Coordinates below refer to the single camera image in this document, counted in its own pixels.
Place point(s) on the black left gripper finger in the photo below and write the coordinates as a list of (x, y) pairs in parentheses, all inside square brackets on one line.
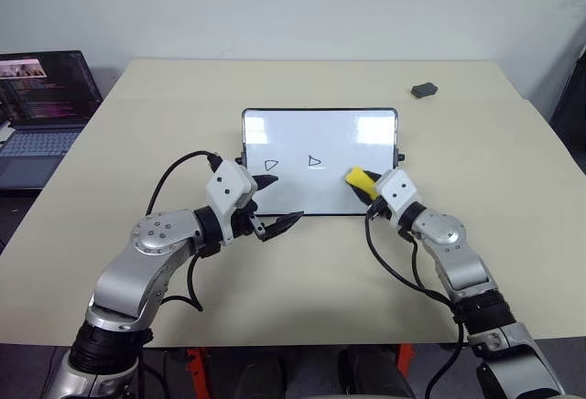
[(264, 181), (283, 224)]

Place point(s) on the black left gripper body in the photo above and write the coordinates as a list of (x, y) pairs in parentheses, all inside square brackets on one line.
[(242, 224)]

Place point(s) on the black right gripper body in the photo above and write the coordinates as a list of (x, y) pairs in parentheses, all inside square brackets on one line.
[(377, 210)]

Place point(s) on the yellow whiteboard eraser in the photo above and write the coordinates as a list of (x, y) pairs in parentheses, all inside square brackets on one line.
[(359, 178)]

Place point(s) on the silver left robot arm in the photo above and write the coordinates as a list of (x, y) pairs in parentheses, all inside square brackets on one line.
[(137, 275)]

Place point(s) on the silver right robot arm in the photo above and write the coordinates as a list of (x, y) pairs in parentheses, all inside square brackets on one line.
[(462, 266)]

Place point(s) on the small black-framed whiteboard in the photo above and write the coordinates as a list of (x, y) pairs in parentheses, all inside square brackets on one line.
[(320, 143)]

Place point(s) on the small black rounded block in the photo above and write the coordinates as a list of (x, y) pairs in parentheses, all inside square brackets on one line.
[(424, 89)]

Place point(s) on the black chair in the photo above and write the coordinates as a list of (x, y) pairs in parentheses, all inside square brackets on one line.
[(570, 101)]

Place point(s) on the open grey laptop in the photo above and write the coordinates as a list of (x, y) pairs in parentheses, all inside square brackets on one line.
[(41, 97)]

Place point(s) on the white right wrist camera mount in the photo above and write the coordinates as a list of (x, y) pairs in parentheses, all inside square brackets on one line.
[(398, 190)]

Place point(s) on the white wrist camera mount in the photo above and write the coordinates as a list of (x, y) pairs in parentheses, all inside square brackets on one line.
[(226, 188), (398, 190)]

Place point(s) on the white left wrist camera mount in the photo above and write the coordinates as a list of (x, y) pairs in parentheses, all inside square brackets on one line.
[(226, 188)]

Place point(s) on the orange frame piece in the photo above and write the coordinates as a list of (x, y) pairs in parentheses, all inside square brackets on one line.
[(197, 369), (405, 356)]

